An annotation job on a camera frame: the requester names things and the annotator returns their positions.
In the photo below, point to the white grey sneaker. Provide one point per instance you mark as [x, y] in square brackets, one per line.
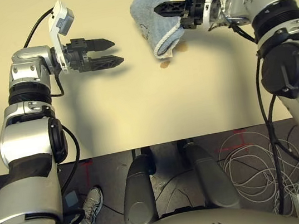
[94, 203]

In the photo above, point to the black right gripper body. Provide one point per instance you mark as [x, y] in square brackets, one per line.
[194, 6]

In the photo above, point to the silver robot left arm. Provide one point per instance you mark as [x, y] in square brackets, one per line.
[26, 62]

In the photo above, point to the pale blue square piece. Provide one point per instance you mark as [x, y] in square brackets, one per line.
[72, 198]

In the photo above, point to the brown liquid puddle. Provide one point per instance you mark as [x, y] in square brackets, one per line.
[164, 64]

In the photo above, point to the grey robot right leg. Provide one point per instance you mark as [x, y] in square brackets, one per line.
[213, 181]

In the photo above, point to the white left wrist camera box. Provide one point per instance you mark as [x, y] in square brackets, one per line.
[55, 27]

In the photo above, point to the grey robot left leg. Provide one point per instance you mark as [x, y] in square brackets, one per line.
[137, 198]

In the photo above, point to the grey robot leg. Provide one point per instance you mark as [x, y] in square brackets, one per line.
[213, 181]
[137, 198]

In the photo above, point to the blue terry rag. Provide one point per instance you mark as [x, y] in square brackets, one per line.
[151, 10]

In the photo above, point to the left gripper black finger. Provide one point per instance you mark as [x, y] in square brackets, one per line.
[101, 44]
[105, 62]

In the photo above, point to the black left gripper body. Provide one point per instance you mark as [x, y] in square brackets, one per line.
[77, 55]

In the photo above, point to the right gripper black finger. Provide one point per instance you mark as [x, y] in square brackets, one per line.
[170, 8]

